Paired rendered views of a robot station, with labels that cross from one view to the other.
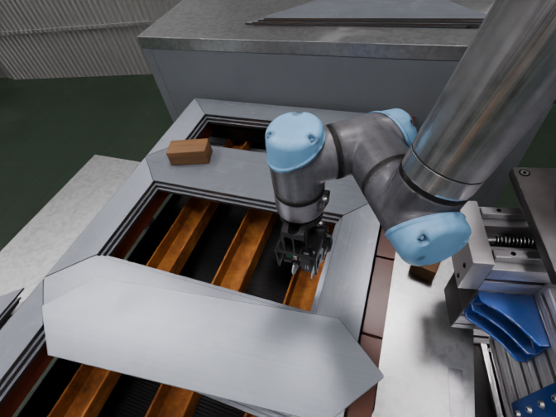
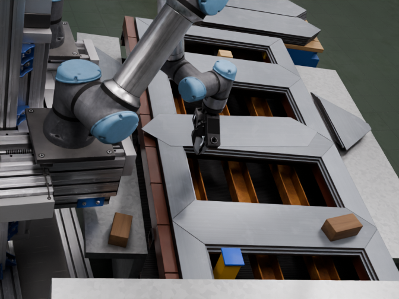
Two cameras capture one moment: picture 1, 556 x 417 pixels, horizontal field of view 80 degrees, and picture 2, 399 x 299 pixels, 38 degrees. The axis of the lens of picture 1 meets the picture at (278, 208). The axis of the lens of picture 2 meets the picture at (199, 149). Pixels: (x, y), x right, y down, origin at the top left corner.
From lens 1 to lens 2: 1.94 m
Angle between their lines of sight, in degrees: 81
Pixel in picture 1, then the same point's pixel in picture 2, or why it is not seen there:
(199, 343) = (228, 129)
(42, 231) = (389, 189)
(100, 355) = (267, 120)
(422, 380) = not seen: hidden behind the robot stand
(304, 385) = (173, 122)
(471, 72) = not seen: hidden behind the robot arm
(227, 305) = (227, 143)
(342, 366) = (160, 129)
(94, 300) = (295, 137)
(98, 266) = (312, 151)
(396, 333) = (129, 189)
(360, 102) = not seen: outside the picture
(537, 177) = (103, 149)
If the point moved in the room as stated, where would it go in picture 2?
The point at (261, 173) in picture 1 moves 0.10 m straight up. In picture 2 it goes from (272, 225) to (283, 204)
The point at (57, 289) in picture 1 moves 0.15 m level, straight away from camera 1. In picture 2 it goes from (319, 139) to (354, 147)
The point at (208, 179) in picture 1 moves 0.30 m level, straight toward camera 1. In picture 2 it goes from (306, 213) to (237, 164)
